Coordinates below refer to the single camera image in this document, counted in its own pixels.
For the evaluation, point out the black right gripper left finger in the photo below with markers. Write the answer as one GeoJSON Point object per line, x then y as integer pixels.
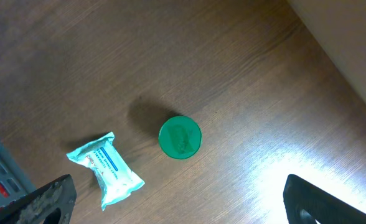
{"type": "Point", "coordinates": [53, 203]}

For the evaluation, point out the grey plastic basket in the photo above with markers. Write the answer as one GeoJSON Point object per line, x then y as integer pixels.
{"type": "Point", "coordinates": [13, 178]}

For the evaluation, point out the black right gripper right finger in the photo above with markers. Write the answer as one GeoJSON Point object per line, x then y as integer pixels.
{"type": "Point", "coordinates": [306, 203]}

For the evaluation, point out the pale green wipes packet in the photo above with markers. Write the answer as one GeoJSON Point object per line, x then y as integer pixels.
{"type": "Point", "coordinates": [116, 180]}

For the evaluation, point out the green lid jar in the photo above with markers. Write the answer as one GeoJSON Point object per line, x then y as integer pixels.
{"type": "Point", "coordinates": [180, 137]}

